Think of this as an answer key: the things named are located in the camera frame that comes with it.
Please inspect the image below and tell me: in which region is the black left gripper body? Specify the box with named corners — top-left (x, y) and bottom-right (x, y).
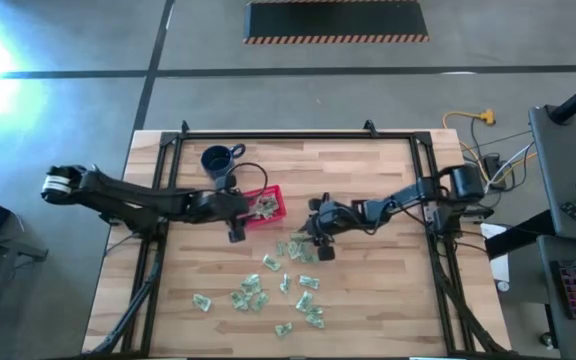
top-left (187, 189), bottom-right (250, 244)

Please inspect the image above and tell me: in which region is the dark grey keyboard desk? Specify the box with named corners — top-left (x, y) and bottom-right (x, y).
top-left (536, 234), bottom-right (576, 360)

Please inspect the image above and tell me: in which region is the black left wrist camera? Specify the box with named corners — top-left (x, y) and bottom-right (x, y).
top-left (215, 173), bottom-right (242, 194)

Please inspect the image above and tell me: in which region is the yellow extension cord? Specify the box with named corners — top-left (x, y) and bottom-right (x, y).
top-left (441, 108), bottom-right (539, 185)

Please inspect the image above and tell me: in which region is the dark blue mug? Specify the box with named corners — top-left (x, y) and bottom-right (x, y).
top-left (199, 143), bottom-right (247, 182)

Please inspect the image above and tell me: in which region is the black aluminium rig frame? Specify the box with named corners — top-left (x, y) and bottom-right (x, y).
top-left (87, 119), bottom-right (512, 359)

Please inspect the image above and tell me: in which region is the red plastic basket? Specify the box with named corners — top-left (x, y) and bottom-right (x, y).
top-left (239, 184), bottom-right (289, 231)

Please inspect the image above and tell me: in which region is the black left wrist camera cable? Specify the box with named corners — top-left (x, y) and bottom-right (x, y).
top-left (227, 161), bottom-right (270, 204)

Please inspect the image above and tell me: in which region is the black power adapter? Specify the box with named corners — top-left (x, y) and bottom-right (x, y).
top-left (482, 153), bottom-right (508, 191)

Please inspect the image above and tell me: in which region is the black hazard striped mat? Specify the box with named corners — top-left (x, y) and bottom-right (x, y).
top-left (242, 0), bottom-right (431, 45)

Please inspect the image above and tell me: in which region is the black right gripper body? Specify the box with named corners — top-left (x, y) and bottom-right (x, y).
top-left (307, 197), bottom-right (369, 246)

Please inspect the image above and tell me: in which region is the black desk foot bar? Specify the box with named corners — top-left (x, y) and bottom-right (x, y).
top-left (484, 209), bottom-right (557, 261)

